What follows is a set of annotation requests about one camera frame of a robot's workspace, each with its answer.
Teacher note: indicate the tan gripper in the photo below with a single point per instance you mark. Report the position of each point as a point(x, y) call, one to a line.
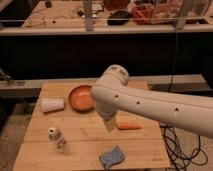
point(110, 122)

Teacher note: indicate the clear plastic bottle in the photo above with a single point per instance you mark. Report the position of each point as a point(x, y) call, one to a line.
point(57, 138)

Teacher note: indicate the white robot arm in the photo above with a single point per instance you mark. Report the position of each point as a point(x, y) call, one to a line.
point(188, 112)

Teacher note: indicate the orange carrot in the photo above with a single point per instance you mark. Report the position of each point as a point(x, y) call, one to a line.
point(127, 126)

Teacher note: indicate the orange bowl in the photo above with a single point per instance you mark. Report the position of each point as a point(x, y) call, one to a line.
point(80, 99)

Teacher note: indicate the blue cloth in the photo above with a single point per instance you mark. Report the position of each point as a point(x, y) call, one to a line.
point(110, 158)

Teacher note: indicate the white paper cup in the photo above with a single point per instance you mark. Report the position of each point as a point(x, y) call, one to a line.
point(51, 104)

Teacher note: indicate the black object on shelf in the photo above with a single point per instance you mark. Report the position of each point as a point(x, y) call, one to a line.
point(119, 17)

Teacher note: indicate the orange object on shelf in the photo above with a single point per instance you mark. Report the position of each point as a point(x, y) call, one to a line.
point(142, 14)

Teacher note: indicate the metal support post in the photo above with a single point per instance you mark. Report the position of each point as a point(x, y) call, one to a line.
point(87, 4)

